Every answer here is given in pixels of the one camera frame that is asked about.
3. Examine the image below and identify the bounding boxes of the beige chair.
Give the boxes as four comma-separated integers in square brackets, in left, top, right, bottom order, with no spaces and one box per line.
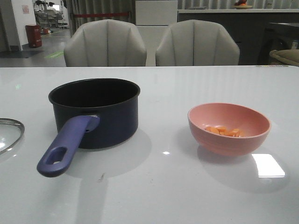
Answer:
[155,20,240,66]
[64,19,147,67]

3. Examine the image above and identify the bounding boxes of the orange ham slices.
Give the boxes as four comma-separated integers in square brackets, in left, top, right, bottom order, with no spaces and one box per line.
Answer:
[205,126,244,137]

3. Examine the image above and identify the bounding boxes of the beige cushion seat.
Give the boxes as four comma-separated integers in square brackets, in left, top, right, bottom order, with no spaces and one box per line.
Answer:
[269,49,299,67]

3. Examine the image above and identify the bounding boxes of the dark blue saucepan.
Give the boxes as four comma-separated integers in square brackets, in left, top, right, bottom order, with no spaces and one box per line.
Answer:
[36,78,141,177]

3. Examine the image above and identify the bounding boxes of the pink bowl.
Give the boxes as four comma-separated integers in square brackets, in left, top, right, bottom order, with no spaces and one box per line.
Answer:
[188,103,271,156]

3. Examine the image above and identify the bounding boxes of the red trash bin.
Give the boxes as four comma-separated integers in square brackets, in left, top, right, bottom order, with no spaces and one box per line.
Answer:
[25,24,42,48]

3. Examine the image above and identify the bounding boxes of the right beige chair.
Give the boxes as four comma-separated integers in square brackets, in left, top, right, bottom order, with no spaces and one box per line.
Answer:
[155,20,240,66]

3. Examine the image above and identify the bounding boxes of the fruit plate on counter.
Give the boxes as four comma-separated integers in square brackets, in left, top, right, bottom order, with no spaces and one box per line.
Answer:
[233,0,252,9]

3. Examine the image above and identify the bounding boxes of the glass lid with blue knob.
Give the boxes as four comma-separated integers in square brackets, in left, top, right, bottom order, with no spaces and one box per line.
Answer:
[0,118,25,155]

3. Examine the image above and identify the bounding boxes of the dark counter with white top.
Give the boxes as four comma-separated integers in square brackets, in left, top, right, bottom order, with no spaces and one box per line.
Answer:
[178,9,299,65]

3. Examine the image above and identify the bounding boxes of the left beige chair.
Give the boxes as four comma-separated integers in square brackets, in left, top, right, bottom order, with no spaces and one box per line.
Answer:
[64,19,147,67]

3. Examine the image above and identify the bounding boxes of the white cabinet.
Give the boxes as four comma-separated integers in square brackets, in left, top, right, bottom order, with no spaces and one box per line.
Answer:
[135,0,178,67]

